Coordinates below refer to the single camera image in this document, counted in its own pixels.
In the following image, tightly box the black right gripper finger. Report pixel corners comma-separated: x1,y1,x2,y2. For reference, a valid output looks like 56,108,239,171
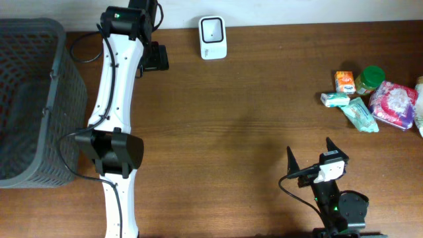
326,137,346,156
287,146,299,174

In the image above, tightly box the teal wipes packet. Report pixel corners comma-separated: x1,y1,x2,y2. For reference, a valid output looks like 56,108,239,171
340,97,379,133

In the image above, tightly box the teal tissue pack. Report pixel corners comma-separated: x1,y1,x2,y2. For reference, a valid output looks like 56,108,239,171
321,93,350,108

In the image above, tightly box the orange tissue pack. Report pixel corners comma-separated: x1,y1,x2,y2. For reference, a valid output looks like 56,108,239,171
334,71,356,95

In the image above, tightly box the red purple snack packet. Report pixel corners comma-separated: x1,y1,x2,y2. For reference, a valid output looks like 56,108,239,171
369,81,418,130

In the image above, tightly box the green lid jar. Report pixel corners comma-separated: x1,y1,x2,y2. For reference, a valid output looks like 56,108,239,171
354,65,385,95

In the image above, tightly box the white bamboo print tube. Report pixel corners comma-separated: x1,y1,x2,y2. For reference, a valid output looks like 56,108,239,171
414,76,423,136

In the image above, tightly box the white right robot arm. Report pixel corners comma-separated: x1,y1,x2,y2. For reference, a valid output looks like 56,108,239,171
278,138,386,238

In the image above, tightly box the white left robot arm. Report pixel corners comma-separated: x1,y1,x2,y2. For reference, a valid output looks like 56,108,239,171
75,1,169,237

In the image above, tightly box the white barcode scanner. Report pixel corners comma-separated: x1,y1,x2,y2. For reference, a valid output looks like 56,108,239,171
198,16,227,60

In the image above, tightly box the grey plastic mesh basket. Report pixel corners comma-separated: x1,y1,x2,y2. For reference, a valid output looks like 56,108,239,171
1,19,87,188

